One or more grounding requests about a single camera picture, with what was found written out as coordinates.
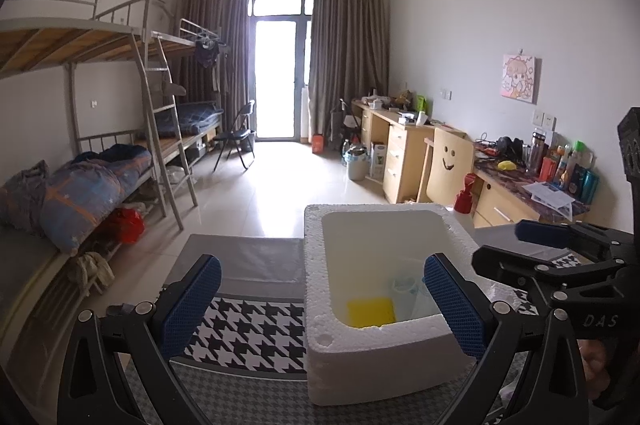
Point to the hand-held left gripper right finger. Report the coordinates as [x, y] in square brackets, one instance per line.
[452, 305]

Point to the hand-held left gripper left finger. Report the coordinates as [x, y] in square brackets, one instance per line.
[192, 305]

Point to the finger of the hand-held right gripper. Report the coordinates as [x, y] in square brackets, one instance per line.
[537, 232]
[505, 262]

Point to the white foam box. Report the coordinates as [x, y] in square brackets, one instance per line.
[325, 355]

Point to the white paper sheets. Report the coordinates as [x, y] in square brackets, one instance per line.
[547, 195]

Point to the wooden desk with dark top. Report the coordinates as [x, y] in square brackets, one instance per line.
[505, 200]

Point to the clear plastic water bottle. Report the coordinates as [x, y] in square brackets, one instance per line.
[407, 292]

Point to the houndstooth patterned sheet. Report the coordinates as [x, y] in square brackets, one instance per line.
[240, 335]

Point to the dark blue bottle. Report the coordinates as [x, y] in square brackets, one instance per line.
[577, 180]

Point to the teal bottle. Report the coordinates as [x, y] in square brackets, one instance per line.
[590, 187]

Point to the yellow object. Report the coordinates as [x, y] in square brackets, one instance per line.
[507, 165]

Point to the red bottle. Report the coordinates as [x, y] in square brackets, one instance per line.
[465, 195]

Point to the yellow sponge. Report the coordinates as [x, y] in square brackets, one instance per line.
[370, 311]

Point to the clear drinking tumbler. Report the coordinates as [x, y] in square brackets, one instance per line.
[537, 147]

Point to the green capped spray bottle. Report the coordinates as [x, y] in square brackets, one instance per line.
[577, 150]

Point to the black headphones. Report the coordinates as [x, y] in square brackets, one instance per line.
[505, 145]

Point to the red plastic bag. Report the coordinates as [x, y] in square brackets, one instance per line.
[125, 225]

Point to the beige crumpled cloth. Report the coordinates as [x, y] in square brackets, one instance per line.
[92, 270]

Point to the wooden chair with smiley face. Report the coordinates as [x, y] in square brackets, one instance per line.
[450, 165]

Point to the blue plaid quilt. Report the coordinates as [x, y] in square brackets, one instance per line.
[85, 195]

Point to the light wooden desk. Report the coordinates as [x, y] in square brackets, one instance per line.
[395, 145]

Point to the white carton with green print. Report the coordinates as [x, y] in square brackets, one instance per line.
[378, 160]

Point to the green box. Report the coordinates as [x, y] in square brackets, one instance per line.
[421, 105]

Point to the black folding chair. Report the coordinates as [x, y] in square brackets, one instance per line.
[240, 130]

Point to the blue bed mattress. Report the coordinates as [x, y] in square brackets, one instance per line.
[197, 115]

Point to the dark patterned cloth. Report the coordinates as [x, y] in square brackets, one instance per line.
[22, 200]

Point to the metal bed ladder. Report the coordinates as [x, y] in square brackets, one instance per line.
[165, 105]

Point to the orange bag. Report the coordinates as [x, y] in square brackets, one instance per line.
[318, 144]

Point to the glass balcony door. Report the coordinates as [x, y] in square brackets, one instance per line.
[275, 75]

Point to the hanging dark clothes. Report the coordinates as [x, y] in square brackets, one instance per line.
[206, 52]

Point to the brown curtain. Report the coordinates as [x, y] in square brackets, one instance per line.
[347, 55]
[212, 50]

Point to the metal bunk bed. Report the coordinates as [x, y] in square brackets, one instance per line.
[170, 42]
[75, 37]

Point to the double wall socket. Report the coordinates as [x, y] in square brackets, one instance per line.
[543, 119]

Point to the cartoon wall poster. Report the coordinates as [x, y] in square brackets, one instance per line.
[520, 77]

